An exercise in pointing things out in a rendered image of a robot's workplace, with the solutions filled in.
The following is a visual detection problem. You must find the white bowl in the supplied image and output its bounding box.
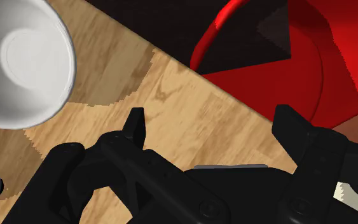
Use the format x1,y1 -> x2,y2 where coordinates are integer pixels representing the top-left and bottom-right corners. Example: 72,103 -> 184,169
0,0 -> 78,130

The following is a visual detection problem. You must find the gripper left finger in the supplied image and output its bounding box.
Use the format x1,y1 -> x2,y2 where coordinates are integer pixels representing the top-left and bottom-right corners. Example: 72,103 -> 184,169
1,107 -> 231,224

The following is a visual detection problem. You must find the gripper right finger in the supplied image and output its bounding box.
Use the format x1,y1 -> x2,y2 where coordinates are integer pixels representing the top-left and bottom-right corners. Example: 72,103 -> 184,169
272,104 -> 358,224

